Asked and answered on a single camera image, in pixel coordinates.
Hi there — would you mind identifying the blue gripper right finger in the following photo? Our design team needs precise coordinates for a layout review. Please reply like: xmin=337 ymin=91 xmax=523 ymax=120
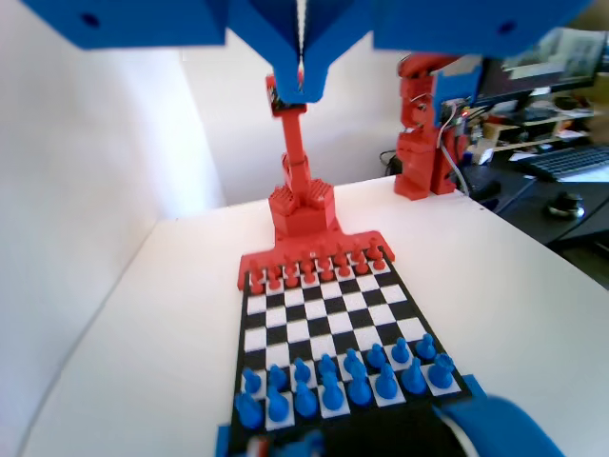
xmin=302 ymin=0 xmax=377 ymax=105

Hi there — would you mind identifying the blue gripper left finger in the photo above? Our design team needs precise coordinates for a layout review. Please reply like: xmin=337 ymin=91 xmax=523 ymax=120
xmin=226 ymin=0 xmax=304 ymax=105

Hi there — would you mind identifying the row of red chess pieces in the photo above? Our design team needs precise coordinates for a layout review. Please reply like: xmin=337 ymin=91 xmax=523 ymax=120
xmin=237 ymin=229 xmax=397 ymax=292

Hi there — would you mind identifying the blue chess rook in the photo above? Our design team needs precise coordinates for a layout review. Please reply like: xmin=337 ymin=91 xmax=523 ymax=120
xmin=235 ymin=390 xmax=264 ymax=428
xmin=427 ymin=352 xmax=456 ymax=387

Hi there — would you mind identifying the blue chess bishop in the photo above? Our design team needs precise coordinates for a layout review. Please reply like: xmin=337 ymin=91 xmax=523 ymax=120
xmin=292 ymin=380 xmax=319 ymax=418
xmin=373 ymin=362 xmax=399 ymax=400

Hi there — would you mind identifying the blue chess king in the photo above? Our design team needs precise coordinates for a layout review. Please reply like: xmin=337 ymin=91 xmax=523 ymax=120
xmin=318 ymin=373 xmax=344 ymax=415

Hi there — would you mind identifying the row of blue chess pieces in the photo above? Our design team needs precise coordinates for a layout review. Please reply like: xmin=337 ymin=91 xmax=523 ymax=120
xmin=216 ymin=373 xmax=487 ymax=457

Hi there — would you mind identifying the blue plastic cover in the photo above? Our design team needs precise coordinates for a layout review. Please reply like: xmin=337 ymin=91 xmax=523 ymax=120
xmin=433 ymin=59 xmax=482 ymax=104

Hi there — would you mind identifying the small circuit board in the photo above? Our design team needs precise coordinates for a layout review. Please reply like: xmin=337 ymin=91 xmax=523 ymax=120
xmin=441 ymin=97 xmax=472 ymax=129

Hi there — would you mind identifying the black computer monitor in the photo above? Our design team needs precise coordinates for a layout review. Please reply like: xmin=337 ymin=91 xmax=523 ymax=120
xmin=468 ymin=26 xmax=609 ymax=110

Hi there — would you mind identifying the wooden desk shelf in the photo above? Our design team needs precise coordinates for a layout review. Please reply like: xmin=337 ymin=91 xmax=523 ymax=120
xmin=475 ymin=107 xmax=596 ymax=153

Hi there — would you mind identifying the black keyboard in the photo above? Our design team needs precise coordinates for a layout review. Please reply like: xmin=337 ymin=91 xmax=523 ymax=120
xmin=511 ymin=145 xmax=609 ymax=182

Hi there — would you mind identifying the black and white chessboard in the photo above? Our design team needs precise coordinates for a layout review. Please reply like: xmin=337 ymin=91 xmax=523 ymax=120
xmin=227 ymin=256 xmax=477 ymax=457

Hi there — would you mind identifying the black round device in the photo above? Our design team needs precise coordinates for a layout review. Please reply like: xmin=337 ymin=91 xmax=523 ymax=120
xmin=546 ymin=192 xmax=584 ymax=218

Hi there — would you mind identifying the black desk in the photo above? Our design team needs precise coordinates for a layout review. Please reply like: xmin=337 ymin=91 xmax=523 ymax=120
xmin=456 ymin=156 xmax=609 ymax=287

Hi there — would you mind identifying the grey cable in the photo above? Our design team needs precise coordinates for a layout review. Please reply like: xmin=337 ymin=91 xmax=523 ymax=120
xmin=440 ymin=135 xmax=472 ymax=196

